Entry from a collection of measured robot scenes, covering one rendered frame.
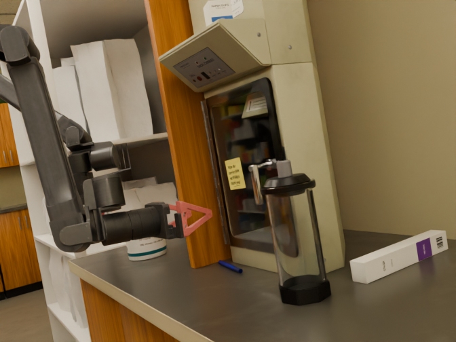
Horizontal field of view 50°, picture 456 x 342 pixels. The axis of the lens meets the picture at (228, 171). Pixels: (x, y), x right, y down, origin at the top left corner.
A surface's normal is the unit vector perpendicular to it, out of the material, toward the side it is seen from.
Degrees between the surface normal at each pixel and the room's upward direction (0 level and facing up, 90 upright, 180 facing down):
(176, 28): 90
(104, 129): 99
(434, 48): 90
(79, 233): 78
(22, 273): 90
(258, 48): 90
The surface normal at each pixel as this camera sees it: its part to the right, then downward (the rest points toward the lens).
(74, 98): 0.34, -0.10
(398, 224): -0.85, 0.17
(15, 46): 0.11, -0.18
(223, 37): -0.48, 0.82
